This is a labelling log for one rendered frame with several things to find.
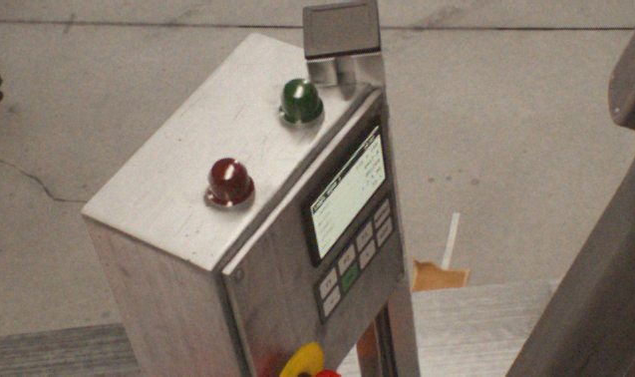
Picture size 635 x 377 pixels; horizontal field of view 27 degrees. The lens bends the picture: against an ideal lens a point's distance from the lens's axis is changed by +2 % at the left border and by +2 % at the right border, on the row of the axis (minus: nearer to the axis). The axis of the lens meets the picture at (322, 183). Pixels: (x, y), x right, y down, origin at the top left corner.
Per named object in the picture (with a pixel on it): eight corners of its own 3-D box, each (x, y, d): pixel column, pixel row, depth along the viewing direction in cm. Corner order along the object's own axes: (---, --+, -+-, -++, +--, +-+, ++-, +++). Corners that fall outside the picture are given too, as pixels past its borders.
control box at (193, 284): (150, 401, 85) (74, 210, 72) (293, 224, 94) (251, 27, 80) (275, 468, 81) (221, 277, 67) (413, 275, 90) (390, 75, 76)
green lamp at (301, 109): (271, 121, 75) (265, 92, 73) (296, 93, 76) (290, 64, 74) (308, 135, 73) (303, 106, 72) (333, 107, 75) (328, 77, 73)
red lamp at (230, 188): (199, 201, 71) (191, 174, 69) (227, 171, 72) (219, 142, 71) (237, 217, 70) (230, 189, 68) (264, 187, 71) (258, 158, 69)
